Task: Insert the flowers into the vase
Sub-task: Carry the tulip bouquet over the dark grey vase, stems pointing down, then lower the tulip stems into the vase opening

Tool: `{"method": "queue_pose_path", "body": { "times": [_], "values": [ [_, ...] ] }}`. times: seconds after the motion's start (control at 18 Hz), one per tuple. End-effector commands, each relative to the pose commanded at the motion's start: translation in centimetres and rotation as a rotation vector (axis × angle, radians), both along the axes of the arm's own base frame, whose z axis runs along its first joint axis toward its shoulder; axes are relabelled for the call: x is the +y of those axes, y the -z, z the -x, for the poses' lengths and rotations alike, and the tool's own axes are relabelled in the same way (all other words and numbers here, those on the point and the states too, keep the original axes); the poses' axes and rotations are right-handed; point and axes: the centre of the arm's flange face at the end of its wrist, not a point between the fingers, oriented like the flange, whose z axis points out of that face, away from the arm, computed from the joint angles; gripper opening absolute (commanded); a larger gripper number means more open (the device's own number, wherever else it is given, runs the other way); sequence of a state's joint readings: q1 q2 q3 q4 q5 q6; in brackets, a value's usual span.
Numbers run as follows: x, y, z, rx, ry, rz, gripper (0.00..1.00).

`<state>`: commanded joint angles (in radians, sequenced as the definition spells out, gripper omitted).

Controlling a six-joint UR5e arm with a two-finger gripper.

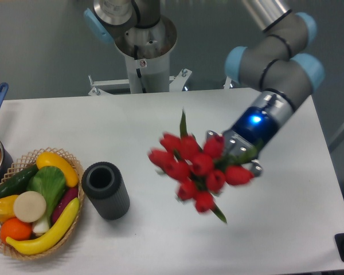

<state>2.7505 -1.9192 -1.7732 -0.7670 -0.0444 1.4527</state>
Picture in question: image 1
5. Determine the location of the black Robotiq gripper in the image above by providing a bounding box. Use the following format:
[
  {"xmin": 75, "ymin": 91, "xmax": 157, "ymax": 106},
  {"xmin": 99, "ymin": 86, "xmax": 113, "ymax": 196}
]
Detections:
[{"xmin": 206, "ymin": 107, "xmax": 278, "ymax": 176}]

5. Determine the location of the red tulip bouquet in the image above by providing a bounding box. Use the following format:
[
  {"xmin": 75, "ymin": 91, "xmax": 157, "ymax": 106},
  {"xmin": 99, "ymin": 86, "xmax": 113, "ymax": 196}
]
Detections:
[{"xmin": 147, "ymin": 113, "xmax": 256, "ymax": 223}]

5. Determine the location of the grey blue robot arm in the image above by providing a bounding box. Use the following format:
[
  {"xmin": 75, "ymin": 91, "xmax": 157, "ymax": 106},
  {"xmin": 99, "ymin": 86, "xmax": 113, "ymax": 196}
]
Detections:
[{"xmin": 83, "ymin": 1, "xmax": 325, "ymax": 176}]

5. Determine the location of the dark grey ribbed vase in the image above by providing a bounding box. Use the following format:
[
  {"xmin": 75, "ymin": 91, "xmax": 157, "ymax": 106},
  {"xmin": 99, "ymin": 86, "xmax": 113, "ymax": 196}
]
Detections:
[{"xmin": 81, "ymin": 162, "xmax": 130, "ymax": 220}]

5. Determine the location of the woven wicker basket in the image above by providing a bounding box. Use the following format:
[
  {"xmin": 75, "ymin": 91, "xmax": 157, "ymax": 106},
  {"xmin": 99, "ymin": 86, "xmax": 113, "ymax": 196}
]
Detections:
[{"xmin": 0, "ymin": 147, "xmax": 85, "ymax": 261}]

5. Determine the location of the purple sweet potato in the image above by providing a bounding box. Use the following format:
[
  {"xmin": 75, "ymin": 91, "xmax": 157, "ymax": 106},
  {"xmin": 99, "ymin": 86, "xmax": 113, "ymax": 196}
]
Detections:
[{"xmin": 51, "ymin": 187, "xmax": 78, "ymax": 225}]

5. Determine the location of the yellow banana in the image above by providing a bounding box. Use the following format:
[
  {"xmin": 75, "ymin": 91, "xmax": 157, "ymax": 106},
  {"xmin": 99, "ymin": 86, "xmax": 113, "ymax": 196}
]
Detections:
[{"xmin": 6, "ymin": 198, "xmax": 80, "ymax": 256}]

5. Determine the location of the green bok choy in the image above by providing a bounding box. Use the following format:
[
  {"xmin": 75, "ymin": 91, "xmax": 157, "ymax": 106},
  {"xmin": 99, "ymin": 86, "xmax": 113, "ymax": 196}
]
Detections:
[{"xmin": 26, "ymin": 166, "xmax": 66, "ymax": 237}]

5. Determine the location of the yellow squash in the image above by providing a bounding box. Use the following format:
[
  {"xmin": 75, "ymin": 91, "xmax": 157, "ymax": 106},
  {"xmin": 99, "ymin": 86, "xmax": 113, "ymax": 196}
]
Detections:
[{"xmin": 36, "ymin": 152, "xmax": 79, "ymax": 187}]

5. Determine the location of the green cucumber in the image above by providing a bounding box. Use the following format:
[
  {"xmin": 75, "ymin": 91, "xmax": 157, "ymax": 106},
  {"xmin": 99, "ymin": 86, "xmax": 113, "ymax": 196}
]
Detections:
[{"xmin": 0, "ymin": 165, "xmax": 38, "ymax": 199}]

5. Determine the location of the orange fruit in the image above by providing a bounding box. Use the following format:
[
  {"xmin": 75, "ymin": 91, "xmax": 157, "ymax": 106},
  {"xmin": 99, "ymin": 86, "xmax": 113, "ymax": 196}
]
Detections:
[{"xmin": 0, "ymin": 218, "xmax": 32, "ymax": 244}]

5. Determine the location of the yellow bell pepper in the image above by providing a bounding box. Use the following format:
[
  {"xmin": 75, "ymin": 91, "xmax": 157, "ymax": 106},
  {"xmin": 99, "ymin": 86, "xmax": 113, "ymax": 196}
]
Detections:
[{"xmin": 0, "ymin": 195, "xmax": 19, "ymax": 223}]

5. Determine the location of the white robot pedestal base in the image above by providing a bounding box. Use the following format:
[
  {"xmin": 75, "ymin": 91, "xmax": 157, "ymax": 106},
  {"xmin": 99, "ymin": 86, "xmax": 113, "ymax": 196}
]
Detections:
[{"xmin": 84, "ymin": 10, "xmax": 193, "ymax": 94}]

